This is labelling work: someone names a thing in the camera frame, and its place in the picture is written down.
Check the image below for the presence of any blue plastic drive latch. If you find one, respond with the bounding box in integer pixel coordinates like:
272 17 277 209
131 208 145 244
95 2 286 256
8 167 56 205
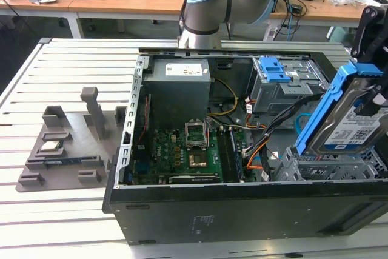
259 55 293 84

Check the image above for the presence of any CPU socket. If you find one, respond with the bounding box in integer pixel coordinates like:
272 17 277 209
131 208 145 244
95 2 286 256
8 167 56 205
187 152 210 170

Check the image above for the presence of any grey power supply unit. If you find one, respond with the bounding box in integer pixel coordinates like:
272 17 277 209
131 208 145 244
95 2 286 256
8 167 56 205
142 58 212 123

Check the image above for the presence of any white power strip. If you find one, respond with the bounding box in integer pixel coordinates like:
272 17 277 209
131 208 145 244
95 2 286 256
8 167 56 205
263 27 278 41

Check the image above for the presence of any metal socket cover frame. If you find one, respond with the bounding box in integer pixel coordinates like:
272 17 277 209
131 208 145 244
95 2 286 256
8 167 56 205
184 119 209 150

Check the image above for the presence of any black graphics card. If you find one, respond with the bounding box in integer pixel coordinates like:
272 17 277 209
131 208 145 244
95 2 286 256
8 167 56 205
168 173 222 184

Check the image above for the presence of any RAM stick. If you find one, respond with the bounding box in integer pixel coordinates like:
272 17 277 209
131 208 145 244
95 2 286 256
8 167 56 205
229 130 245 181

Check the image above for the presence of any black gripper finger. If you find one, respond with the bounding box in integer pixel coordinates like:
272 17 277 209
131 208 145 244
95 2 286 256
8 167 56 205
363 81 388 117
350 5 382 59

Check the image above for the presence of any yellow wire bundle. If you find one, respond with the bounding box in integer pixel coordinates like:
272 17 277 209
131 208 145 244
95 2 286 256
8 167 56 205
209 79 239 117

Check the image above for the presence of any hard disk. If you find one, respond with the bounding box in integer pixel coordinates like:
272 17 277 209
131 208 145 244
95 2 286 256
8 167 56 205
295 60 388 155

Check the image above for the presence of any blue data wire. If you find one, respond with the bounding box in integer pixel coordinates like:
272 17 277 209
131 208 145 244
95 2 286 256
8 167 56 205
295 113 313 143

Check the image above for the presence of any grey parts rack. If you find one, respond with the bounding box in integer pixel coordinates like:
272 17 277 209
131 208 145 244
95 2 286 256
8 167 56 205
15 86 128 193

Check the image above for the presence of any grey metal drive cage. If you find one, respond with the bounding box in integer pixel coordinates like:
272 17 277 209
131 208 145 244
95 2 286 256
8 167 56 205
248 57 330 117

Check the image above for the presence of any long wooden desk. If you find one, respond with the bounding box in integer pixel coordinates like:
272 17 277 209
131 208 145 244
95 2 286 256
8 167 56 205
0 0 388 40

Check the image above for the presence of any pale green cabinet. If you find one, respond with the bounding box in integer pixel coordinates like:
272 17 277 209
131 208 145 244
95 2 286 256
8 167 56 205
326 25 355 44

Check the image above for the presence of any grey metal disk bay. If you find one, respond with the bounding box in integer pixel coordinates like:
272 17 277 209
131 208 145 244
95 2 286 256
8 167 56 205
268 145 388 183

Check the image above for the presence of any black open PC case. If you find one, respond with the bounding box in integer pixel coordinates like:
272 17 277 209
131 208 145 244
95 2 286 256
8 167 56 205
101 47 388 246

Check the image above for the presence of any orange wire loop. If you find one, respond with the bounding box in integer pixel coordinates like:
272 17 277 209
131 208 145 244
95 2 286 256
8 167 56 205
247 142 269 170

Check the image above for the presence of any black wire bundle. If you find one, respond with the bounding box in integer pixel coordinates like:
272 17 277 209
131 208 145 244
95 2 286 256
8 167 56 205
242 95 327 158

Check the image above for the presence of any green motherboard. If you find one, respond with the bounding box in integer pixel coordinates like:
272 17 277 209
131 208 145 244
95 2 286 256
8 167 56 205
133 125 225 186

